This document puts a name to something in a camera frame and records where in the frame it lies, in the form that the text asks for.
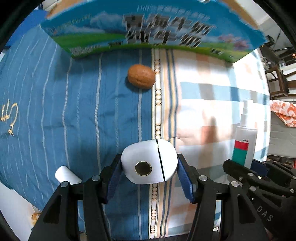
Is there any white spray bottle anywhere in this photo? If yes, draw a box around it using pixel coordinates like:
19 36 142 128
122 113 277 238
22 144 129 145
231 99 257 169

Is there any white rounded case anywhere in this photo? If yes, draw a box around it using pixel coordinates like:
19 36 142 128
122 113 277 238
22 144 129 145
121 139 178 185

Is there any orange white patterned cloth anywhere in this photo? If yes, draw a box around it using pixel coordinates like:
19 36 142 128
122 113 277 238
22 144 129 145
269 100 296 128

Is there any dark wooden stool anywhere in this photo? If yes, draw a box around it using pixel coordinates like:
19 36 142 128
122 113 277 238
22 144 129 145
265 65 289 99

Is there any blue plaid tablecloth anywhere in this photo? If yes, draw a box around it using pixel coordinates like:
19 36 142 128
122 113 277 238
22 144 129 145
0 24 272 241

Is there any cardboard milk box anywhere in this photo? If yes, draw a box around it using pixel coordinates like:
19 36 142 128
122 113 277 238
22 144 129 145
41 1 266 63

